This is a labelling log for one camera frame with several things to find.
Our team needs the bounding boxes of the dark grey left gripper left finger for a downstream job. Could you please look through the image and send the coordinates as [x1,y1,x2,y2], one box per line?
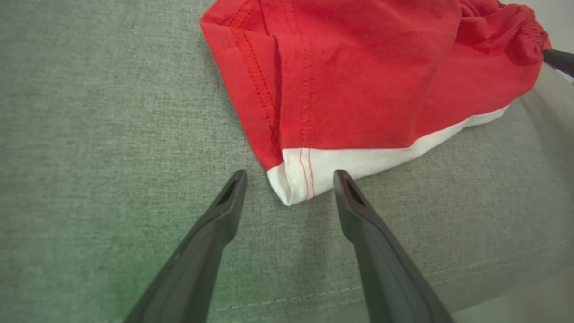
[123,169,248,323]

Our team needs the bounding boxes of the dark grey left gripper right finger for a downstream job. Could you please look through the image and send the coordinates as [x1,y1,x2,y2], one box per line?
[333,169,456,323]

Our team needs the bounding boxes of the red shorts with white band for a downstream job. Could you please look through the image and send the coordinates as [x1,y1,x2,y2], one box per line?
[199,0,552,207]

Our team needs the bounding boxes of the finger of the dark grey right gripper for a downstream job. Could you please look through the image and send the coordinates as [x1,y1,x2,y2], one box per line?
[541,48,574,78]

